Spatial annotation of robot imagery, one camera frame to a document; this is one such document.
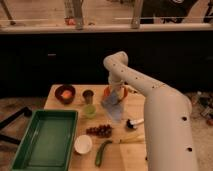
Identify white small bowl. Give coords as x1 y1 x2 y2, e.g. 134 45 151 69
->
74 135 93 155

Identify dark brown bowl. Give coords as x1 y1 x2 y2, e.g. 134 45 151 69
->
55 85 76 104

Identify white handled dish brush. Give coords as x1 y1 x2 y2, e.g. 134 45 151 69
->
126 118 144 129

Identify black stand legs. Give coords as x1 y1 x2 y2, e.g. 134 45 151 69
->
0 107 32 145

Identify orange food in bowl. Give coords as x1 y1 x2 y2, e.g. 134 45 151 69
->
61 90 72 99

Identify orange red bowl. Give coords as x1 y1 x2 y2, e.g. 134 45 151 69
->
103 86 128 101

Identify grey metal cup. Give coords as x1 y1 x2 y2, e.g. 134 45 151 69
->
82 90 94 104

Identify green cucumber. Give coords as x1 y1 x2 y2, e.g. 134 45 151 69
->
95 140 113 167

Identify blue sponge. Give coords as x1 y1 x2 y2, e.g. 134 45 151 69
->
106 91 120 105

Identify green plastic cup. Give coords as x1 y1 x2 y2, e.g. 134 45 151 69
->
83 104 96 119

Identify green plastic tray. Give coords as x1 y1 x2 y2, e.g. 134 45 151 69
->
11 110 78 171

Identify blue grey cloth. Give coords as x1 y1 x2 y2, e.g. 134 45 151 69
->
101 100 124 122

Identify red grape bunch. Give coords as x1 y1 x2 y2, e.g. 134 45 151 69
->
86 125 112 138

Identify red white object on ledge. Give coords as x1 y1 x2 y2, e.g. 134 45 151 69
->
64 17 76 26

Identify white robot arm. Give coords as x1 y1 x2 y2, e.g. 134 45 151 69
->
103 51 199 171

